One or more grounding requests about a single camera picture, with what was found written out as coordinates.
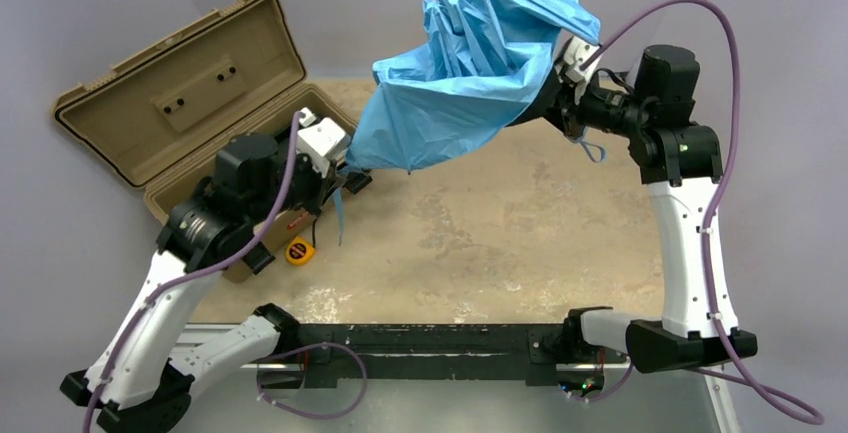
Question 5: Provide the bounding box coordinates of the black toolbox front latch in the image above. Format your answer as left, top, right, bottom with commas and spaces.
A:
241, 242, 276, 275

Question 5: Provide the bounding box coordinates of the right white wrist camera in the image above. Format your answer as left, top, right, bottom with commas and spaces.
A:
554, 36, 600, 85

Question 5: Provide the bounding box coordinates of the yellow tape measure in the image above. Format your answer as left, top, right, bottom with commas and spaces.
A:
284, 236, 315, 266

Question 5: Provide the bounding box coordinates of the tan plastic toolbox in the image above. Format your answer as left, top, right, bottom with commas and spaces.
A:
53, 0, 356, 254

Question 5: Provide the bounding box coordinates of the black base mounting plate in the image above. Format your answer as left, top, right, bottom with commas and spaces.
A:
260, 323, 626, 388

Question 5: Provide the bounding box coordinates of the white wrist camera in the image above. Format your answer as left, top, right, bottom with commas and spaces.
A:
296, 108, 351, 178
554, 36, 600, 85

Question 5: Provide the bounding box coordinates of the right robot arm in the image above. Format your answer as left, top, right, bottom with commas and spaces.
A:
553, 38, 759, 373

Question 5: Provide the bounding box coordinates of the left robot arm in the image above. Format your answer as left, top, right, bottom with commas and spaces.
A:
60, 126, 349, 432

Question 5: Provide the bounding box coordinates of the aluminium rail frame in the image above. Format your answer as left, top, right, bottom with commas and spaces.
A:
176, 362, 740, 432

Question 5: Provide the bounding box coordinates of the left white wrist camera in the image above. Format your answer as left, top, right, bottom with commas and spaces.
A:
296, 108, 351, 178

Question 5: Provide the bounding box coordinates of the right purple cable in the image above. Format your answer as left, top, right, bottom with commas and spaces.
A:
563, 0, 825, 427

